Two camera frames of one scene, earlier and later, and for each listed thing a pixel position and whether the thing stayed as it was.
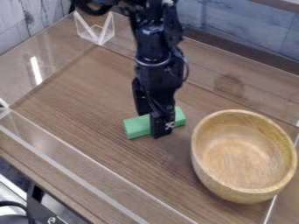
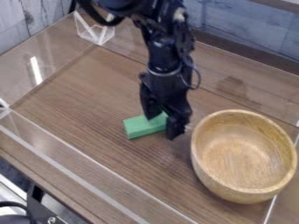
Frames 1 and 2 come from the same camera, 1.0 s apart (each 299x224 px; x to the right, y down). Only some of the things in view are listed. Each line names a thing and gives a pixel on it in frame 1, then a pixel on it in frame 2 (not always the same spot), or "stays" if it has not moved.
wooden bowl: (244, 156) stays
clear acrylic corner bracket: (98, 34) stays
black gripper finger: (162, 122) → (177, 122)
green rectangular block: (137, 126) stays
